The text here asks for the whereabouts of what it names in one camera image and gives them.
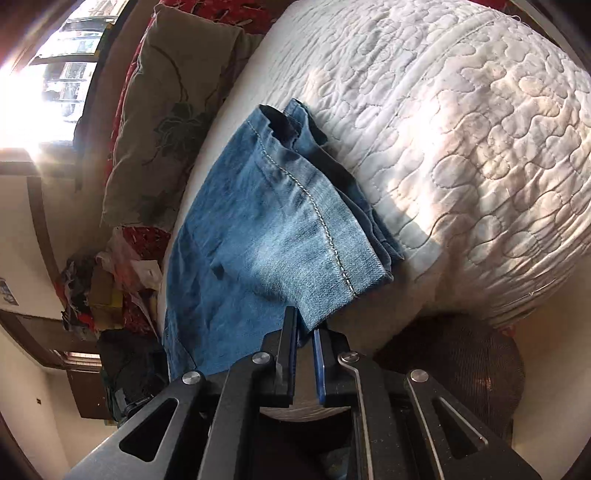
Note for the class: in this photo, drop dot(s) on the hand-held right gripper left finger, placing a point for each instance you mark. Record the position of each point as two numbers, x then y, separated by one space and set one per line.
288 355

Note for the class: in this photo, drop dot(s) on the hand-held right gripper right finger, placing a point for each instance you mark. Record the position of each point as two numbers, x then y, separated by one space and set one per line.
318 369

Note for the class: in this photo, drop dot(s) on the blue denim pants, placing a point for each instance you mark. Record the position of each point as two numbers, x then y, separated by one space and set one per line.
258 221

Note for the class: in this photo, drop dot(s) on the person's brown trouser leg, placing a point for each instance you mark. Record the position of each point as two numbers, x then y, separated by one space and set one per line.
452 364

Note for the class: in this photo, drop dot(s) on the black jacket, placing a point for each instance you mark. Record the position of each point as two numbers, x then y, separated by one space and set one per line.
134 364

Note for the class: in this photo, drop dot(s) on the clear plastic bag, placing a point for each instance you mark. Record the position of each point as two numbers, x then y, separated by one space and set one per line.
136 267

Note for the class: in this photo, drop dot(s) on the red printed cloth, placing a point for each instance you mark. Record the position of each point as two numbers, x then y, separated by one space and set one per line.
147 240

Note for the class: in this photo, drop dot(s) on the cardboard box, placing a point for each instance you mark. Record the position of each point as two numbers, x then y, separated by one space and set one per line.
107 295

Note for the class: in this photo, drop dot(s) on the pile of mixed clothes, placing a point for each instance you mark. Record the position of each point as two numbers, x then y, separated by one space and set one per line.
76 295

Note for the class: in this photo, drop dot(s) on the white quilted bed cover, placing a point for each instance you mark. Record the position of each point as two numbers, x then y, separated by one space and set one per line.
461 138

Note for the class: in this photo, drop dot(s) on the grey floral pillow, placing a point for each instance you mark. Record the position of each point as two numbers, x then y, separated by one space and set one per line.
157 115

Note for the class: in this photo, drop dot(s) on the red floral pillow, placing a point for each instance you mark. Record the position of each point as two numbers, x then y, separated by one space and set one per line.
221 11

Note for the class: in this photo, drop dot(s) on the barred window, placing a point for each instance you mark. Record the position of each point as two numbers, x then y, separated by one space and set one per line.
69 78

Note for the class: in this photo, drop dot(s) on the beige bed headboard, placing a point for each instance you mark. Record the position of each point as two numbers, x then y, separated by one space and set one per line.
124 41

